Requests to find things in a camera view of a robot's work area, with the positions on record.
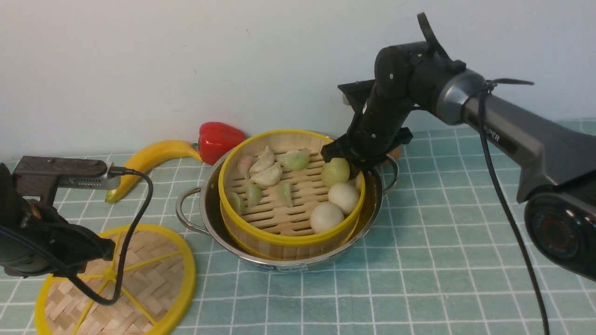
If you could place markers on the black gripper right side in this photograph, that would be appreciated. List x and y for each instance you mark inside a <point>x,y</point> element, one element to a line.
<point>375,131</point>

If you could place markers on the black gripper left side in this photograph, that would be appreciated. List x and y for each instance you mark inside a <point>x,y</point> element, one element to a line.
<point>73,245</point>

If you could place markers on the woven bamboo steamer lid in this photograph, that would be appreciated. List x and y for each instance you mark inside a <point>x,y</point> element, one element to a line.
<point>158,286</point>

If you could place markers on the bamboo steamer basket yellow rim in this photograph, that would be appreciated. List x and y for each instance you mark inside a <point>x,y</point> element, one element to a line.
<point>270,230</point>

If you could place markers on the stainless steel pot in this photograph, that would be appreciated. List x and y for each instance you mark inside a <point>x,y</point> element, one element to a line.
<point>213,224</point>

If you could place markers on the green round bun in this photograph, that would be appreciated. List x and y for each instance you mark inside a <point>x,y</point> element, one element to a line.
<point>337,170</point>

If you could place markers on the white round bun upper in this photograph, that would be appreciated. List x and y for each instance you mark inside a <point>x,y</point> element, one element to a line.
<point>345,196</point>

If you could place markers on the white round bun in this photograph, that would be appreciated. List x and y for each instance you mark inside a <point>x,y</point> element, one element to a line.
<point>345,196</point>
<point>325,216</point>

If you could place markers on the brown potato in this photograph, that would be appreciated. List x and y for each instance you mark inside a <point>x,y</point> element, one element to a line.
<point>393,155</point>

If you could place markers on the white round bun lower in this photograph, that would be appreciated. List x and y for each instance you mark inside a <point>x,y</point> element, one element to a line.
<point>325,216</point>

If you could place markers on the green dumpling large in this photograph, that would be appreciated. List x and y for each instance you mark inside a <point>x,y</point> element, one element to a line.
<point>295,160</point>

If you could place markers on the green dumpling middle right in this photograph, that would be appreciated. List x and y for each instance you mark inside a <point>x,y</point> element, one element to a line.
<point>284,194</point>

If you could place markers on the white dumpling lower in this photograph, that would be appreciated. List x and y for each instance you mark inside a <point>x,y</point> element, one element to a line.
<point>268,177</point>

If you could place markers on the white dumpling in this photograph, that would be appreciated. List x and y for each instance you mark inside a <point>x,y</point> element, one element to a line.
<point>265,160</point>
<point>268,177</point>

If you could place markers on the white dumpling upper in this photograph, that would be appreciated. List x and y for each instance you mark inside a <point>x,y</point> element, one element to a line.
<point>265,160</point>

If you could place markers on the yellow banana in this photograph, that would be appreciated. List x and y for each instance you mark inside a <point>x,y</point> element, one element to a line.
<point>148,158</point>

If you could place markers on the green dumpling middle left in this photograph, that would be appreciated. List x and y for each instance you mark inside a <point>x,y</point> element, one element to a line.
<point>254,195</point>

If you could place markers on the pink dumpling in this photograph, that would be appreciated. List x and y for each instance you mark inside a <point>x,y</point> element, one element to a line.
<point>244,165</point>

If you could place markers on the green checkered tablecloth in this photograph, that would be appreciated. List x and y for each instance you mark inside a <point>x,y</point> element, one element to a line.
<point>439,259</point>

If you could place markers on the green dumpling far left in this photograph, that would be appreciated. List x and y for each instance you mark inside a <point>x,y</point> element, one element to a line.
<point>236,202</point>

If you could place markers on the red bell pepper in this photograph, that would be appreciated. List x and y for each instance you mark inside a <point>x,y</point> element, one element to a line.
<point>215,139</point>

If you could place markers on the wrist camera mount right side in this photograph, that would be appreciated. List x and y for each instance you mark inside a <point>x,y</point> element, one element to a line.
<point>355,94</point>

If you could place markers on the wrist camera left side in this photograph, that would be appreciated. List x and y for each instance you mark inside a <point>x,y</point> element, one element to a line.
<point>40,177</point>

